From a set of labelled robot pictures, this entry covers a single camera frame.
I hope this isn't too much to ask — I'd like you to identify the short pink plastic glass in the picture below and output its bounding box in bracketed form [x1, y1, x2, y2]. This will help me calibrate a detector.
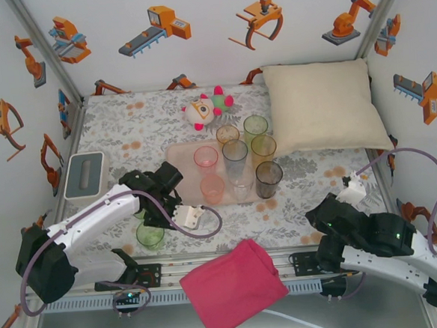
[192, 145, 221, 176]

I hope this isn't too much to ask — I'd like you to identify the short salmon plastic glass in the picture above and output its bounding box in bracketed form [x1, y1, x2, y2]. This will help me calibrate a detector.
[198, 173, 227, 206]

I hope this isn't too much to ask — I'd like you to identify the tall dark grey glass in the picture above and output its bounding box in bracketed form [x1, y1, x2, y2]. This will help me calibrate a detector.
[254, 160, 286, 200]

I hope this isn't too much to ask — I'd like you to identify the tall clear plastic glass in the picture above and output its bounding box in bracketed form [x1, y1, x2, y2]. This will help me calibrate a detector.
[227, 163, 257, 202]

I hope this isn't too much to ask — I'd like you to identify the tall amber plastic glass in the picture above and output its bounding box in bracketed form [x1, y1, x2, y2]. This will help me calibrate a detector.
[249, 133, 279, 169]

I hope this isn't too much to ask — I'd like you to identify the tall blue plastic glass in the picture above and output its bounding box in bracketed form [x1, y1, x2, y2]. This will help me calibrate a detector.
[221, 138, 251, 172]

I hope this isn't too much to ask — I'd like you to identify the short amber plastic glass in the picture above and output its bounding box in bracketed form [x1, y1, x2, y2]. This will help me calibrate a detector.
[214, 124, 241, 146]

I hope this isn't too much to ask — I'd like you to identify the tall green plastic glass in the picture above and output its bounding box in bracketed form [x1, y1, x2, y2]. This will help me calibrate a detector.
[242, 114, 271, 148]

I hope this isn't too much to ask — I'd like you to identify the beige pink tray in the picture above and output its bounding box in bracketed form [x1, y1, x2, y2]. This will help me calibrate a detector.
[163, 133, 278, 210]

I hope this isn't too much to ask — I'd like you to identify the floral table cloth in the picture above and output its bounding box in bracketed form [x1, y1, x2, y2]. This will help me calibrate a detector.
[44, 73, 397, 264]

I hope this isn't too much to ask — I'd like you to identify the grey white tissue box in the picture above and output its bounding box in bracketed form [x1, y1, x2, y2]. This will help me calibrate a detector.
[61, 151, 112, 200]

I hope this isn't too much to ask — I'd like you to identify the small circuit board green light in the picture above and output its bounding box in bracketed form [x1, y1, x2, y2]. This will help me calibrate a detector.
[113, 289, 143, 304]

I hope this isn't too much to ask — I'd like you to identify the white pink plush toy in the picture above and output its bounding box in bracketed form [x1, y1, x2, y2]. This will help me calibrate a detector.
[180, 83, 237, 133]

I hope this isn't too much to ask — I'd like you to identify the magenta folded cloth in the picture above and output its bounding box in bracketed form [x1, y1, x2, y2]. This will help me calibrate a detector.
[176, 236, 293, 328]

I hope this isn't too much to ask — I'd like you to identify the cream pillow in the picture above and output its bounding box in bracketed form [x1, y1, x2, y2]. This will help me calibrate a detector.
[260, 56, 397, 164]

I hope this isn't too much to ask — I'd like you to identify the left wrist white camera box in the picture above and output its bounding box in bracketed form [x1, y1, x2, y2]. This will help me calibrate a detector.
[170, 204, 206, 231]

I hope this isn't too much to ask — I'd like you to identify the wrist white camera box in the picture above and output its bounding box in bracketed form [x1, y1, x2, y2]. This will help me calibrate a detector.
[334, 174, 368, 206]
[170, 204, 206, 231]

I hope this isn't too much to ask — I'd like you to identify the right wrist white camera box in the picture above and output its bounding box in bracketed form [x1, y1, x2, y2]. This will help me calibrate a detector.
[334, 174, 368, 206]

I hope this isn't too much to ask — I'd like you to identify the aluminium table edge rail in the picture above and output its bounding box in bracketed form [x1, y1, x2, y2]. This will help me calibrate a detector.
[21, 237, 432, 302]

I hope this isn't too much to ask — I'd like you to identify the white slotted cable duct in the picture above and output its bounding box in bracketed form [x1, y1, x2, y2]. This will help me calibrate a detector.
[43, 279, 323, 315]

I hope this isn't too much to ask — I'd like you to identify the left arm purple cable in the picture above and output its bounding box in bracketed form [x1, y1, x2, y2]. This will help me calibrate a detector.
[13, 184, 230, 325]

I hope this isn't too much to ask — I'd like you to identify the aluminium frame post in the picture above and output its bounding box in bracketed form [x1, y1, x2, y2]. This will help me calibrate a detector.
[352, 0, 418, 61]
[4, 0, 87, 112]

